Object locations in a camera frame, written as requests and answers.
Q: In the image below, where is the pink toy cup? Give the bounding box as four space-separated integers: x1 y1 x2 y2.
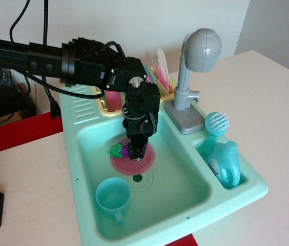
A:
106 91 122 112

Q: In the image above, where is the white plate in rack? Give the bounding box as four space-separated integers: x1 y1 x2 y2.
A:
157 48 169 81

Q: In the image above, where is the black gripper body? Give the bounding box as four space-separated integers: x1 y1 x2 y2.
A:
122 111 158 149

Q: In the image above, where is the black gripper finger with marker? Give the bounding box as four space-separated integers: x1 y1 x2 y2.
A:
128 143 146 162

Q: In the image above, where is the teal dish brush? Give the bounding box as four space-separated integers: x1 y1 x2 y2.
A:
197 112 230 159

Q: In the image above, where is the black gooseneck cable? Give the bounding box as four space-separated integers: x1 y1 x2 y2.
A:
18 0 104 119

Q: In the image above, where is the teal toy mug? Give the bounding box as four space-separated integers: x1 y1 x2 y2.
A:
95 177 132 226

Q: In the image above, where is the grey toy faucet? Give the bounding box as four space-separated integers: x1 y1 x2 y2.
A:
164 28 222 135

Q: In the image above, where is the pink rear plate in rack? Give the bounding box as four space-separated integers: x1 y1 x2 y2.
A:
145 52 170 93

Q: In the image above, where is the purple toy eggplant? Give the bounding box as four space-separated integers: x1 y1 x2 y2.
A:
108 142 149 159

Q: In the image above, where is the yellow dish rack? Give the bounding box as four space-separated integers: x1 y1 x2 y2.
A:
96 75 176 117

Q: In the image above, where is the mint green toy sink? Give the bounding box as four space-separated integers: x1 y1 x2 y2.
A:
59 94 268 245

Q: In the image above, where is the pink toy plate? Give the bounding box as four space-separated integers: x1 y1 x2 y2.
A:
110 138 155 175

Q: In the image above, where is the black bag on floor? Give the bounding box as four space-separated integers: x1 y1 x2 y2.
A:
0 68 36 117

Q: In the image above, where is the teal detergent bottle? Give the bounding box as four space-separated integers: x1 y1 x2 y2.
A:
205 141 241 189

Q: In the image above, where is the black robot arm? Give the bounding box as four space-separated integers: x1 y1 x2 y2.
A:
0 38 160 161

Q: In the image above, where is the black power cable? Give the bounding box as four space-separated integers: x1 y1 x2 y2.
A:
6 0 36 129

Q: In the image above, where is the teal plate in rack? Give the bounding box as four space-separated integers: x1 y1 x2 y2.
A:
143 65 156 84

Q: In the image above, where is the red board under table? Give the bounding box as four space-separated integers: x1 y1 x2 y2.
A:
0 113 63 151

